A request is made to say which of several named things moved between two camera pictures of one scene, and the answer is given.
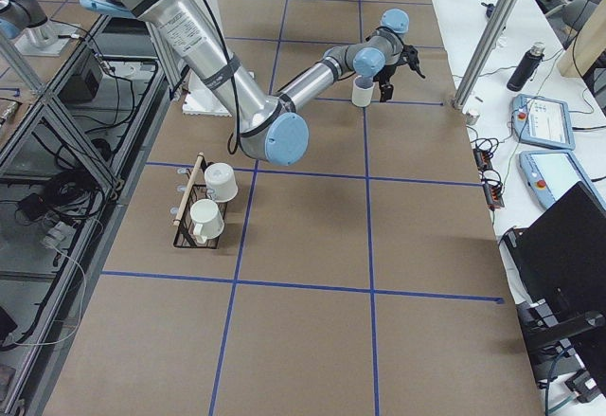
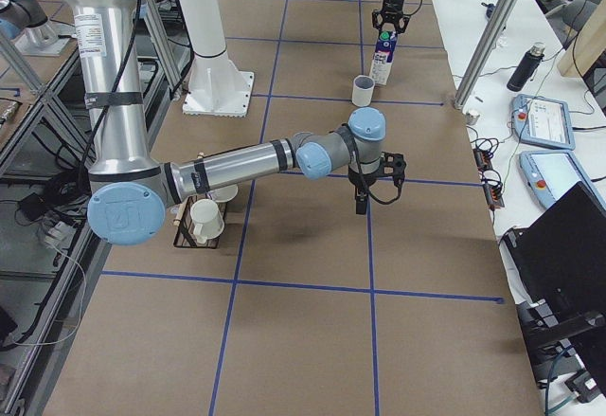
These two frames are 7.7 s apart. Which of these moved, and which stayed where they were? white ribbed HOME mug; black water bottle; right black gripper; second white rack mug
Moved: right black gripper
Stayed: second white rack mug; white ribbed HOME mug; black water bottle
